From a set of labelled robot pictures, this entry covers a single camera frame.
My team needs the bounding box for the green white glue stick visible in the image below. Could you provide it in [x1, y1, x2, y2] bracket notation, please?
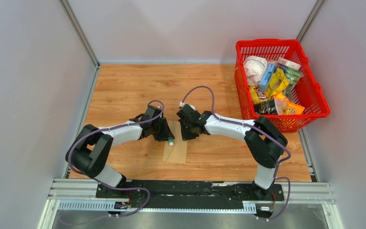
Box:
[168, 139, 174, 146]

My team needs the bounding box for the brown paper envelope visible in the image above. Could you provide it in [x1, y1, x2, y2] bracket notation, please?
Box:
[163, 120, 188, 164]

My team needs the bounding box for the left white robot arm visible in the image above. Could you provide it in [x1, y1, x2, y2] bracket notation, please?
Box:
[65, 105, 175, 198]

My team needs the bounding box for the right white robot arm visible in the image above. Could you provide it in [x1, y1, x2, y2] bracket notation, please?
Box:
[177, 103, 288, 200]

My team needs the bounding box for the black snack packet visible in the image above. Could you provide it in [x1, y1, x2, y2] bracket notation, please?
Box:
[254, 99, 278, 115]

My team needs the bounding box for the white crumpled bag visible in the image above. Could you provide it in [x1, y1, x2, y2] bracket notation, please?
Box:
[243, 55, 268, 86]

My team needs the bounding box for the orange snack bag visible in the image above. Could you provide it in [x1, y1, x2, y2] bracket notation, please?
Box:
[273, 93, 305, 115]

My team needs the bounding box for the yellow snack bag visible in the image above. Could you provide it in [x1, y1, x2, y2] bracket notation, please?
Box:
[265, 68, 290, 99]

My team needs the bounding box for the blue box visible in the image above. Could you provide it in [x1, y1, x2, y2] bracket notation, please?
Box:
[258, 62, 277, 92]

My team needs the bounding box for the white red small box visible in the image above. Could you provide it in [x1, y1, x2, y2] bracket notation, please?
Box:
[276, 57, 301, 71]

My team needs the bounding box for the green packet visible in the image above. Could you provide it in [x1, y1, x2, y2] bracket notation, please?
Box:
[284, 68, 304, 96]

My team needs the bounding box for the red plastic basket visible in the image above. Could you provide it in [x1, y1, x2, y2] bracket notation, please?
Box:
[234, 39, 330, 133]

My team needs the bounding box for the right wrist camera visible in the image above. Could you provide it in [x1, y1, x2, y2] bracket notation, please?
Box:
[179, 102, 196, 110]

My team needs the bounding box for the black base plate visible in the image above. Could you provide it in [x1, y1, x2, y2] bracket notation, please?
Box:
[96, 180, 285, 209]

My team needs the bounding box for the aluminium frame rail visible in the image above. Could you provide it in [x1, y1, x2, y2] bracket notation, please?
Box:
[38, 177, 344, 229]

